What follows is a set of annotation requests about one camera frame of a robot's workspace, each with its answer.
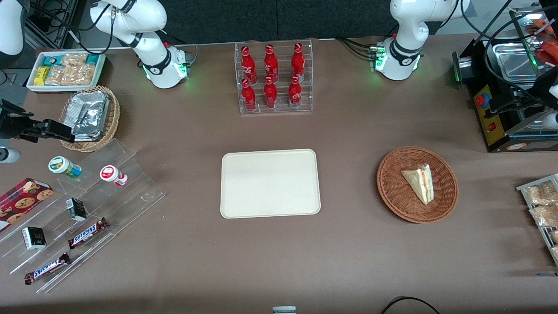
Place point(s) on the yellow snack bar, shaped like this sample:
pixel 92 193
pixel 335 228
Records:
pixel 41 76

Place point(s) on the clear bag of crackers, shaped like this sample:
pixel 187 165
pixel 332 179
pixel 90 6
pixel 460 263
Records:
pixel 56 76
pixel 82 75
pixel 74 59

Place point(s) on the small blue object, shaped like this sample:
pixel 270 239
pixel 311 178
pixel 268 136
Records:
pixel 548 274

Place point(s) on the red cookie box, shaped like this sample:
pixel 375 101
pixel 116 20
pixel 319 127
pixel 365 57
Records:
pixel 22 200

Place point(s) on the clear bag of pastry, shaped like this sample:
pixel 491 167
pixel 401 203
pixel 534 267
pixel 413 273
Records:
pixel 545 216
pixel 542 194
pixel 555 253
pixel 554 237

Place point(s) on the brown round wicker basket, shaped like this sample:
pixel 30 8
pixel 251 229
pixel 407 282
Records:
pixel 396 192

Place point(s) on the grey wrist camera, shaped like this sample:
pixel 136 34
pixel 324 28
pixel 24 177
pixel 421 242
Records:
pixel 8 155
pixel 552 120

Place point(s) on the red sausage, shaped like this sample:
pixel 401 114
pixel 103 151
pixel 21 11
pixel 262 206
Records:
pixel 548 54

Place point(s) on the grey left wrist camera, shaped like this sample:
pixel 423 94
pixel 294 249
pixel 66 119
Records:
pixel 552 120

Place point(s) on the light wicker basket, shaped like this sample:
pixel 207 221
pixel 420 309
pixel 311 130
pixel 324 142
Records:
pixel 112 117

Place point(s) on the small black box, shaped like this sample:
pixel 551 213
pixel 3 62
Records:
pixel 34 238
pixel 76 209

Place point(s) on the clear acrylic bottle rack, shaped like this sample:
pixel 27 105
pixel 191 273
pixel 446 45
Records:
pixel 281 111

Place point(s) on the black food warmer cabinet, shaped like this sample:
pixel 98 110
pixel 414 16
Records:
pixel 486 122

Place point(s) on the green lid snack cup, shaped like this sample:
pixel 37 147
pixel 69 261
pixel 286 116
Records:
pixel 63 166

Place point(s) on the teal snack pack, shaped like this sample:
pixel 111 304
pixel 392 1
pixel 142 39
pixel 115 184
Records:
pixel 92 59
pixel 50 61

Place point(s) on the steel warmer pan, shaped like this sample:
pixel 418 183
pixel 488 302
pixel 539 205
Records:
pixel 514 61

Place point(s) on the clear acrylic stepped display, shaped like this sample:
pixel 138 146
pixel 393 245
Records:
pixel 130 192

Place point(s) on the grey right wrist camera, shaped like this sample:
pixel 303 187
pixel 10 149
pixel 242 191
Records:
pixel 8 155

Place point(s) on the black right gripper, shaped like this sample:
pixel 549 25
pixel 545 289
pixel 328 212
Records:
pixel 12 126

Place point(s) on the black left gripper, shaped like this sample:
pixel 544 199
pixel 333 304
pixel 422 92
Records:
pixel 545 86

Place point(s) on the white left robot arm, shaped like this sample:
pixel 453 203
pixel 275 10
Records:
pixel 407 26

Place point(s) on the red lid snack cup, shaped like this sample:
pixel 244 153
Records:
pixel 112 174

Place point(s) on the silver foil pack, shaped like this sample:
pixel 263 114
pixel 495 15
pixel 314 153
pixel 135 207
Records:
pixel 87 101
pixel 89 124

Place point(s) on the triangular sandwich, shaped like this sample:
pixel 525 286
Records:
pixel 420 185

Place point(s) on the beige plastic tray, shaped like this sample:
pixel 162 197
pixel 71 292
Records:
pixel 270 183

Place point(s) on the orange fried food piece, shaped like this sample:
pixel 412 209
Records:
pixel 542 27

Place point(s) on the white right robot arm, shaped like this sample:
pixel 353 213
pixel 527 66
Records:
pixel 144 26

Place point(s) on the brown Snickers bar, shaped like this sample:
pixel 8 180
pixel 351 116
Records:
pixel 87 233
pixel 47 268

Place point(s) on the dark equipment rack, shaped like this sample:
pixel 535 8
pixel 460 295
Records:
pixel 52 26

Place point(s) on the white rectangular snack tray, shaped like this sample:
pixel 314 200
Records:
pixel 32 85

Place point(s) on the red cola bottle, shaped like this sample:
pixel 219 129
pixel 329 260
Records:
pixel 297 61
pixel 248 65
pixel 295 95
pixel 248 98
pixel 270 96
pixel 271 63

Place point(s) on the small grey box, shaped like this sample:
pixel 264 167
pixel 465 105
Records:
pixel 284 310

